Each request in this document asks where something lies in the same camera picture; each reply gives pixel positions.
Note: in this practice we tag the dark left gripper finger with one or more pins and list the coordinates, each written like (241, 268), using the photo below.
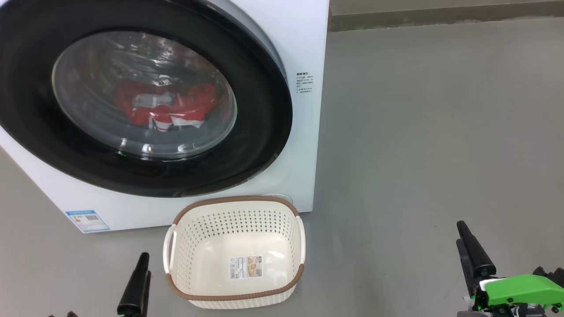
(133, 290)
(148, 290)

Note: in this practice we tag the red and white garment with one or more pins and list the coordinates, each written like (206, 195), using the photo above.
(200, 99)

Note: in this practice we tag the white front-load washing machine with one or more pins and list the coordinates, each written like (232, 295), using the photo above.
(304, 39)

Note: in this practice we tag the round white drain filter cover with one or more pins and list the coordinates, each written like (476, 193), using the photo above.
(276, 197)

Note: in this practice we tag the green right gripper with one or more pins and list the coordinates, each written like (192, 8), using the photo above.
(524, 290)

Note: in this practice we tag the black washing machine door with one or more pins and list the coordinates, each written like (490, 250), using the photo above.
(260, 132)

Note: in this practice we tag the blue energy label sticker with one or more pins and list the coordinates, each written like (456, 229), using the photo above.
(88, 221)

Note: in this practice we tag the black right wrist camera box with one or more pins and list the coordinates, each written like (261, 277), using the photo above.
(553, 275)

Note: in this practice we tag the grey wall baseboard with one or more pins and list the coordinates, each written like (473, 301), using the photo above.
(440, 15)

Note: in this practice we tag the paper product label sticker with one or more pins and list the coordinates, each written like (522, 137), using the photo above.
(245, 267)

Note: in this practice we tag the cream laundry basket brown rim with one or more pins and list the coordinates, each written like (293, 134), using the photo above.
(207, 273)

